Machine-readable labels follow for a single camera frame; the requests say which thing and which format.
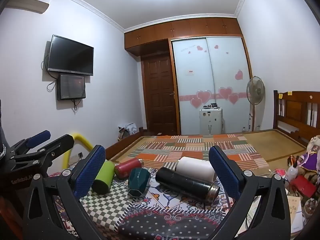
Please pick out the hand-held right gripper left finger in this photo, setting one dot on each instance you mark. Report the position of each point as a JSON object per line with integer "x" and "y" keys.
{"x": 90, "y": 171}

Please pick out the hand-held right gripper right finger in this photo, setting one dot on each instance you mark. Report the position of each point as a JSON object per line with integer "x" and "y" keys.
{"x": 222, "y": 172}

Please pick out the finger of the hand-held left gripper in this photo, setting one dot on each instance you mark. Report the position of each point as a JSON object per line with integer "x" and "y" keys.
{"x": 38, "y": 137}
{"x": 58, "y": 145}

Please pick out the green cup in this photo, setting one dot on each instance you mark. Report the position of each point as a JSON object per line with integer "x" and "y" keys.
{"x": 103, "y": 177}

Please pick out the white cup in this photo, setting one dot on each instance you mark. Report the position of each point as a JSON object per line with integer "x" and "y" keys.
{"x": 195, "y": 168}

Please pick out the red bottle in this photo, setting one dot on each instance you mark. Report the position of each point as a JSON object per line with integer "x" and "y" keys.
{"x": 127, "y": 168}

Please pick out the black thermos cup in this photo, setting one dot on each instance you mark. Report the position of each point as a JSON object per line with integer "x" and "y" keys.
{"x": 182, "y": 182}

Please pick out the dark teal faceted cup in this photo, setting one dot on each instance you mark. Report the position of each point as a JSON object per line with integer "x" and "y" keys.
{"x": 138, "y": 182}

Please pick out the yellow foam tube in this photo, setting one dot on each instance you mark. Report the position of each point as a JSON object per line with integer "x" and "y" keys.
{"x": 82, "y": 141}

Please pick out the patchwork striped blanket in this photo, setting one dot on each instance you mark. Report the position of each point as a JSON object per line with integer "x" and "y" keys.
{"x": 190, "y": 147}

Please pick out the small white cabinet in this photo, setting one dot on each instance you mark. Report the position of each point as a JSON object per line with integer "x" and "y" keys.
{"x": 210, "y": 122}

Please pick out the bag on floor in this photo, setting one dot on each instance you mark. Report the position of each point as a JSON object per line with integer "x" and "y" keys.
{"x": 127, "y": 130}

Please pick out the bamboo bed mat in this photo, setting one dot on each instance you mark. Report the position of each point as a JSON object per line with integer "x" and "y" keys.
{"x": 272, "y": 145}

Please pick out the clear spray bottle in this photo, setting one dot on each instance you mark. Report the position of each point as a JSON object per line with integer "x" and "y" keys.
{"x": 293, "y": 172}

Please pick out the patterned printed blanket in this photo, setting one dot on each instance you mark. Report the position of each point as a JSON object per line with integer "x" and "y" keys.
{"x": 155, "y": 220}

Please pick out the white paper box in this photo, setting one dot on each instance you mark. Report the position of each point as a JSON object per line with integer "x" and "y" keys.
{"x": 295, "y": 210}

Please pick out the red box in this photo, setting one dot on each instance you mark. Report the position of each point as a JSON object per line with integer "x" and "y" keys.
{"x": 303, "y": 186}

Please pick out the standing fan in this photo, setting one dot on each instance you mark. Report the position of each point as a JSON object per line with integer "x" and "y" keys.
{"x": 255, "y": 88}

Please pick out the plush doll in purple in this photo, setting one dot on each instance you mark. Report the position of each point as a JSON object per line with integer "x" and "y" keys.
{"x": 311, "y": 155}

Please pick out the brown wooden door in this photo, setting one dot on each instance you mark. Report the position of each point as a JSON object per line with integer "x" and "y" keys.
{"x": 158, "y": 92}

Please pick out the wooden wardrobe with glass doors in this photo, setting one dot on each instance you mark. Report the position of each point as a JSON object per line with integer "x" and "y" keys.
{"x": 192, "y": 62}

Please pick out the white wall socket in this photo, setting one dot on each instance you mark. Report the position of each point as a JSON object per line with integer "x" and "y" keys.
{"x": 75, "y": 158}

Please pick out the small black wall monitor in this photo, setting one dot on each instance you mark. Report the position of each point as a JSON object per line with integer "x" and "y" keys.
{"x": 71, "y": 86}

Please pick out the black wall television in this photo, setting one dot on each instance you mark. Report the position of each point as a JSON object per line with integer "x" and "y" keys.
{"x": 71, "y": 55}

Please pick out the wooden bed frame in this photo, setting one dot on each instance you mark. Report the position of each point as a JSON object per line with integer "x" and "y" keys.
{"x": 295, "y": 110}

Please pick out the wall air conditioner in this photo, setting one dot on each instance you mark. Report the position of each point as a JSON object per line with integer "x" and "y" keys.
{"x": 30, "y": 3}

